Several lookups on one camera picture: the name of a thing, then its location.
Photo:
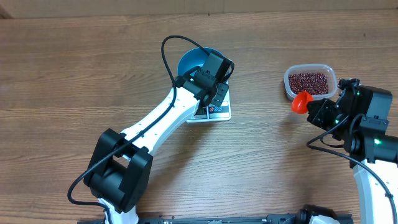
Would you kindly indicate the white digital kitchen scale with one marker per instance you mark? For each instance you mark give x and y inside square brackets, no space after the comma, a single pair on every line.
[213,113]

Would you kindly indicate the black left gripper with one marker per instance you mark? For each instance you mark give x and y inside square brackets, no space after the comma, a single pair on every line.
[219,99]

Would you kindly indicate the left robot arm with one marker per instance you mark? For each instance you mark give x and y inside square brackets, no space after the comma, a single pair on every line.
[120,166]

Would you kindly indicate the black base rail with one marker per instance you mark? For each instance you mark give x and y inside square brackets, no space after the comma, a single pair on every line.
[308,214]

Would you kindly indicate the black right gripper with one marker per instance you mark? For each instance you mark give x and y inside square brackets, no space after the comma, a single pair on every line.
[319,113]

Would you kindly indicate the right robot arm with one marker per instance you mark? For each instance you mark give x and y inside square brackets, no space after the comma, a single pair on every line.
[358,118]

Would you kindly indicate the clear plastic container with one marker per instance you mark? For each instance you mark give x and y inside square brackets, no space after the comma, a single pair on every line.
[312,68]

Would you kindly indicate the blue bowl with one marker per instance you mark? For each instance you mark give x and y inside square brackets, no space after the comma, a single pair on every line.
[197,57]

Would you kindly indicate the red measuring scoop blue handle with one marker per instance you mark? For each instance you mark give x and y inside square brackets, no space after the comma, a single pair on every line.
[300,102]

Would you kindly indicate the red beans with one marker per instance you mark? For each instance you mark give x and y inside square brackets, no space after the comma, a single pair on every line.
[313,83]

